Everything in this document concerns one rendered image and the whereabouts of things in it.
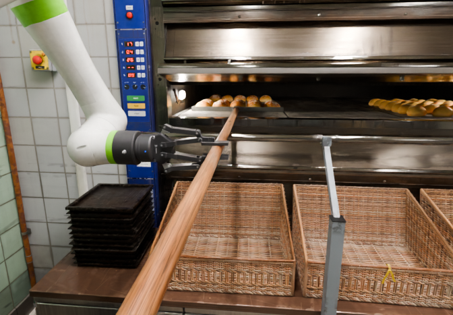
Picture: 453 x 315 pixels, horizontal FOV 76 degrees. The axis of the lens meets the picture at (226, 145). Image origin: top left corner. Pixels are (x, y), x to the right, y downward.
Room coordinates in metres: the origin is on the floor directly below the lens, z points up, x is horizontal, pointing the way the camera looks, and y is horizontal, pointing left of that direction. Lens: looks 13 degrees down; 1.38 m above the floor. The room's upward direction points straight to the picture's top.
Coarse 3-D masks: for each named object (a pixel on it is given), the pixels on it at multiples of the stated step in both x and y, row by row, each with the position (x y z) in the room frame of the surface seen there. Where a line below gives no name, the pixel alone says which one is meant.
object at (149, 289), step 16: (224, 128) 0.98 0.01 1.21; (208, 160) 0.60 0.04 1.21; (208, 176) 0.51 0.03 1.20; (192, 192) 0.42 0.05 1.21; (192, 208) 0.37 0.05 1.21; (176, 224) 0.32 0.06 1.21; (192, 224) 0.35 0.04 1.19; (160, 240) 0.29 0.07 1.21; (176, 240) 0.29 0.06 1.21; (160, 256) 0.26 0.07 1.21; (176, 256) 0.27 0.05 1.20; (144, 272) 0.24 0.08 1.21; (160, 272) 0.24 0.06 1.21; (144, 288) 0.21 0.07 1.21; (160, 288) 0.22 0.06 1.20; (128, 304) 0.20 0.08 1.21; (144, 304) 0.20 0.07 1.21
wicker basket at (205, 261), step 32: (224, 192) 1.41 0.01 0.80; (256, 192) 1.40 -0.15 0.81; (160, 224) 1.13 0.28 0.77; (256, 224) 1.36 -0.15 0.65; (288, 224) 1.12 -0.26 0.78; (192, 256) 0.96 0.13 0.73; (224, 256) 0.96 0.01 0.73; (256, 256) 1.17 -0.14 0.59; (288, 256) 1.05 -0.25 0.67; (192, 288) 0.97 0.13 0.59; (224, 288) 0.96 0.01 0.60; (256, 288) 0.97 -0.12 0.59; (288, 288) 0.94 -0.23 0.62
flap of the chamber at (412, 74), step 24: (168, 72) 1.33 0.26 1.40; (192, 72) 1.32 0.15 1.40; (216, 72) 1.31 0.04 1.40; (240, 72) 1.30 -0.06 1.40; (264, 72) 1.29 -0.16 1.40; (288, 72) 1.28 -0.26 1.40; (312, 72) 1.27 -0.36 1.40; (336, 72) 1.26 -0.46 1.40; (360, 72) 1.25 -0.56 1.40; (384, 72) 1.24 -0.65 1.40; (408, 72) 1.24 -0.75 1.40; (432, 72) 1.23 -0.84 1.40
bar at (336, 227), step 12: (144, 132) 1.11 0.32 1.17; (156, 132) 1.11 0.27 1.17; (324, 144) 1.03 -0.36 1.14; (432, 144) 1.02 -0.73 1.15; (444, 144) 1.01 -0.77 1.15; (324, 156) 1.01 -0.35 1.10; (336, 204) 0.87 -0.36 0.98; (336, 216) 0.85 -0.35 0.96; (336, 228) 0.82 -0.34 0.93; (336, 240) 0.82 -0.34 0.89; (336, 252) 0.82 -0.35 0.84; (336, 264) 0.82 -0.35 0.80; (324, 276) 0.85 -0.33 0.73; (336, 276) 0.82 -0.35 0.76; (324, 288) 0.84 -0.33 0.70; (336, 288) 0.82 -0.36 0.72; (324, 300) 0.83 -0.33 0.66; (336, 300) 0.82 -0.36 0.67; (324, 312) 0.82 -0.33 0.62
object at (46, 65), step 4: (32, 52) 1.46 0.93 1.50; (36, 52) 1.46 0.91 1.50; (40, 52) 1.46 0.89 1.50; (32, 56) 1.46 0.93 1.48; (40, 56) 1.46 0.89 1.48; (44, 60) 1.46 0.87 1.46; (48, 60) 1.46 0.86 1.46; (32, 64) 1.47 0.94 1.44; (36, 64) 1.46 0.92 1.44; (40, 64) 1.46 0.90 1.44; (44, 64) 1.46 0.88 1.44; (48, 64) 1.46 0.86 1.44; (52, 64) 1.48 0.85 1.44; (32, 68) 1.46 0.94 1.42; (36, 68) 1.46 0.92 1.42; (40, 68) 1.46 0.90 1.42; (44, 68) 1.46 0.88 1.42; (48, 68) 1.46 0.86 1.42; (52, 68) 1.47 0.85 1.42
